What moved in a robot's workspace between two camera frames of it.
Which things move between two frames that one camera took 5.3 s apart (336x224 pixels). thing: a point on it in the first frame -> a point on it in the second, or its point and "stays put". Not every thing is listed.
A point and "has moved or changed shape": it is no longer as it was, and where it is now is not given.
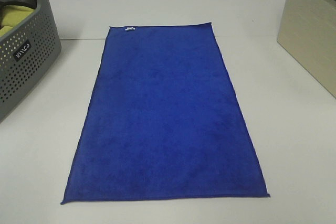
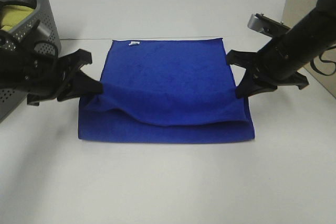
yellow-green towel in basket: [11, 15] stays put
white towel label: [128, 29] -> [133, 43]
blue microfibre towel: [163, 123] has moved or changed shape
